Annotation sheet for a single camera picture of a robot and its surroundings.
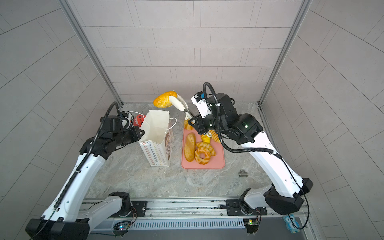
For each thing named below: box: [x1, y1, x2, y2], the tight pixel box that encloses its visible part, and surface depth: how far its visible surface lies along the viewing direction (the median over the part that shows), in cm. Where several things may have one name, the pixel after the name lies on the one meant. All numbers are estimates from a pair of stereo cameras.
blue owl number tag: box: [282, 214, 301, 234], surface depth 68 cm
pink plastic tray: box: [181, 127, 225, 169], surface depth 88 cm
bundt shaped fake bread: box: [183, 119, 194, 130], surface depth 101 cm
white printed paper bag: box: [139, 110, 177, 167], surface depth 78 cm
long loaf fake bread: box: [184, 132, 196, 162], surface depth 90 cm
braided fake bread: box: [195, 141, 217, 157], surface depth 90 cm
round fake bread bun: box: [153, 91, 178, 108], surface depth 63 cm
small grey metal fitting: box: [238, 169, 248, 177], surface depth 82 cm
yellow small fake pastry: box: [201, 134, 211, 144], surface depth 96 cm
